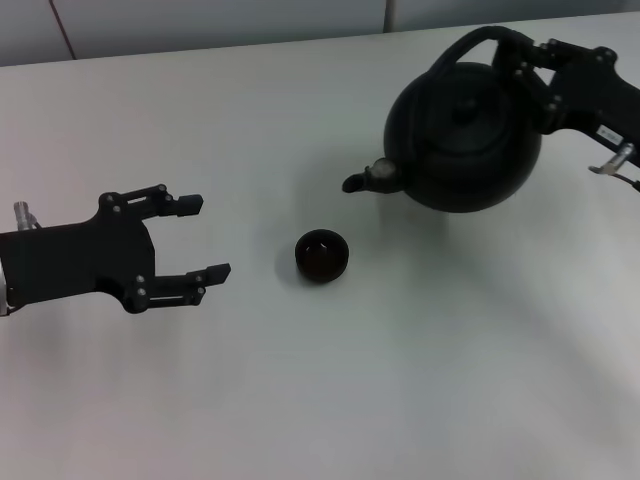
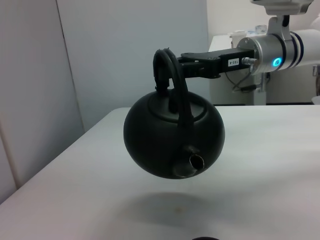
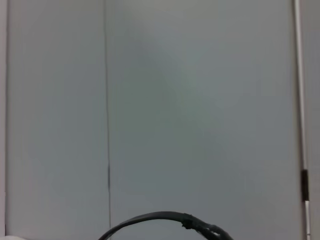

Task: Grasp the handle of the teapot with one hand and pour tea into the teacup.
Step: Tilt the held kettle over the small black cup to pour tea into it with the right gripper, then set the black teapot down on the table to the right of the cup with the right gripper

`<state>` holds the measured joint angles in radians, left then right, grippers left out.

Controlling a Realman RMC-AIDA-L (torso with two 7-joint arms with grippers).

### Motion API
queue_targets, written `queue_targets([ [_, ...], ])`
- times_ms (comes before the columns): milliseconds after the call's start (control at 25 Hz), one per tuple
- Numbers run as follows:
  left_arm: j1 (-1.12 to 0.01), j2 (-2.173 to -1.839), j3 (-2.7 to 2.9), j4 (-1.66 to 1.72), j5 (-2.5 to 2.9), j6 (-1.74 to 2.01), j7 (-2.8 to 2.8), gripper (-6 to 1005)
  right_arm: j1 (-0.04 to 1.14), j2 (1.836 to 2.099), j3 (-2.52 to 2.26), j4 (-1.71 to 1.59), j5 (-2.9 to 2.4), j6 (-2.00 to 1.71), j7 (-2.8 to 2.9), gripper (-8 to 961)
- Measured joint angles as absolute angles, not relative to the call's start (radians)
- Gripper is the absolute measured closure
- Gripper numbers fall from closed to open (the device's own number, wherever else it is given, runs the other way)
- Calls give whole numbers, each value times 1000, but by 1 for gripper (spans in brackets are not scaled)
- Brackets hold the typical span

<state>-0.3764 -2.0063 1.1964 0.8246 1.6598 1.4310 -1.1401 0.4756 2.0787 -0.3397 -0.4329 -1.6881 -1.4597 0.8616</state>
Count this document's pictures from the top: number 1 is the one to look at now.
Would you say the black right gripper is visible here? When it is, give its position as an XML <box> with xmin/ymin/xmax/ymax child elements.
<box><xmin>512</xmin><ymin>38</ymin><xmax>640</xmax><ymax>169</ymax></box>

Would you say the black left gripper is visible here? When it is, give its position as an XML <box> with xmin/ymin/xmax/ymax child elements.
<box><xmin>0</xmin><ymin>183</ymin><xmax>232</xmax><ymax>315</ymax></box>

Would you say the black round teapot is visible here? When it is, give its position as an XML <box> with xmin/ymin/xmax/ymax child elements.
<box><xmin>341</xmin><ymin>25</ymin><xmax>544</xmax><ymax>214</ymax></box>

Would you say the small dark teacup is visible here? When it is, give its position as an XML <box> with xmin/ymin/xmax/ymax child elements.
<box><xmin>293</xmin><ymin>228</ymin><xmax>350</xmax><ymax>285</ymax></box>

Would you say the right gripper cable with connector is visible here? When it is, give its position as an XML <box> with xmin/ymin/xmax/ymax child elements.
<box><xmin>588</xmin><ymin>142</ymin><xmax>640</xmax><ymax>194</ymax></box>

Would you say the silver left gripper cable connector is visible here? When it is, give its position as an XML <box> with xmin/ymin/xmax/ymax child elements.
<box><xmin>13</xmin><ymin>200</ymin><xmax>39</xmax><ymax>231</ymax></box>

